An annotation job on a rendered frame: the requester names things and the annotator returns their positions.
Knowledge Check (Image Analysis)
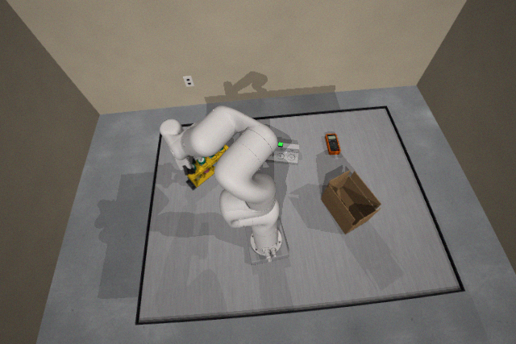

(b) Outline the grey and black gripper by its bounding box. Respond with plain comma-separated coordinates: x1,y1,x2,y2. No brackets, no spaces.
175,155,196,175

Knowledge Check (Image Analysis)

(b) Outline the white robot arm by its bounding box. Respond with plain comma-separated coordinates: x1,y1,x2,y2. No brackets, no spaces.
160,106,282,262

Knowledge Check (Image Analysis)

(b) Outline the orange digital multimeter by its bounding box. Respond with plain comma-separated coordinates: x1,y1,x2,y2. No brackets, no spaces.
325,134,341,155

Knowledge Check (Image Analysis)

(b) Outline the brown cardboard box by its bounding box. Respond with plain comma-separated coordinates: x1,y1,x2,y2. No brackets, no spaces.
321,170,381,234

